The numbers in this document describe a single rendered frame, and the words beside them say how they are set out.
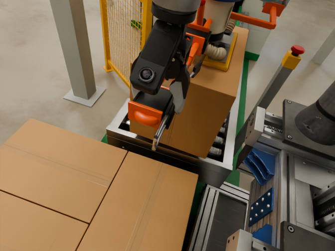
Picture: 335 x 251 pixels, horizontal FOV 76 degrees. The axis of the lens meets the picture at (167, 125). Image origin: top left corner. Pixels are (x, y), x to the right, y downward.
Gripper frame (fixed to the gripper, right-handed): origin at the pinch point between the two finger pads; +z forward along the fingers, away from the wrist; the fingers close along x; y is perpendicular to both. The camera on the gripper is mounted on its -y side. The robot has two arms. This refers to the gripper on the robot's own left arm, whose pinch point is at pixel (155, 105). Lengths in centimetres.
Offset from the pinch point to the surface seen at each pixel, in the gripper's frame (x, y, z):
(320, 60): -159, 319, 112
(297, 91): -121, 226, 118
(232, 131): -33, 62, 61
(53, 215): 33, -15, 67
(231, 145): -34, 51, 61
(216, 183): -33, 33, 75
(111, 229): 8, -11, 66
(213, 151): -26, 47, 66
